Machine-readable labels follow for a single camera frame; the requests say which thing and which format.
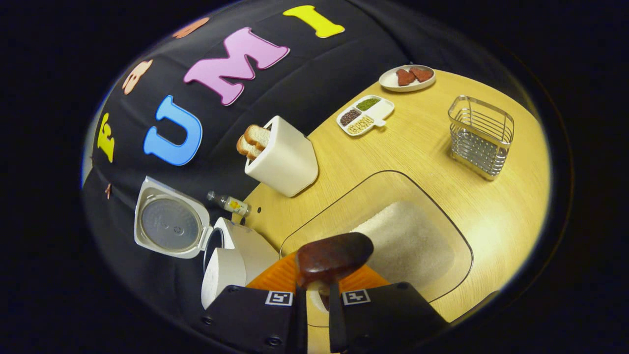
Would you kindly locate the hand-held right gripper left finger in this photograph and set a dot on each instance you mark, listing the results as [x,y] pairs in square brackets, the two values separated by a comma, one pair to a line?
[300,329]

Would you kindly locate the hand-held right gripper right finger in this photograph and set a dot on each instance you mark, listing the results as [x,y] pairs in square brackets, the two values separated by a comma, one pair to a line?
[334,327]

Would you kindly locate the dark wooden spoon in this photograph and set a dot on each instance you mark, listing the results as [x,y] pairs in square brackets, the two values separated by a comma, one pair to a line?
[334,258]

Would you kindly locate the white rice cooker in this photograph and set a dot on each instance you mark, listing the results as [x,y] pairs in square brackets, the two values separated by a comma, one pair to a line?
[245,246]

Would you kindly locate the clear plastic container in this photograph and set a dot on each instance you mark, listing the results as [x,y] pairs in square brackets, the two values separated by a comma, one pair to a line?
[344,201]

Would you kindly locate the small glass bottle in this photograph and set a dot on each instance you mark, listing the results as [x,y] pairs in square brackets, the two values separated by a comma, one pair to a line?
[231,204]

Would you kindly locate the white toaster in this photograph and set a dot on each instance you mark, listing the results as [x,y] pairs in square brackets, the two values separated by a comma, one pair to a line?
[287,162]

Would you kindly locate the toasted bread slice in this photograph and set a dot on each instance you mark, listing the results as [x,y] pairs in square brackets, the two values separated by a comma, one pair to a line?
[258,136]
[247,147]

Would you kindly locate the white divided bean dish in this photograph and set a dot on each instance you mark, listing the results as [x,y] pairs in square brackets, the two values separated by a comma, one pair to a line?
[381,114]

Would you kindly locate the pink cloth clip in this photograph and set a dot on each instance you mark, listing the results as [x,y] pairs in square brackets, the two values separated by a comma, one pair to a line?
[108,191]

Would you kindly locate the black backdrop cloth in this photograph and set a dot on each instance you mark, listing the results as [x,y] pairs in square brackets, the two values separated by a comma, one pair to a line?
[295,83]

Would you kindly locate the white round plate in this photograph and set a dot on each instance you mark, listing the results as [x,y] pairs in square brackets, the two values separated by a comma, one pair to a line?
[389,79]

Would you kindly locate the red meat slice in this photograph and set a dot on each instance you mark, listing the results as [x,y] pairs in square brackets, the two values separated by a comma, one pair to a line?
[405,77]
[422,73]

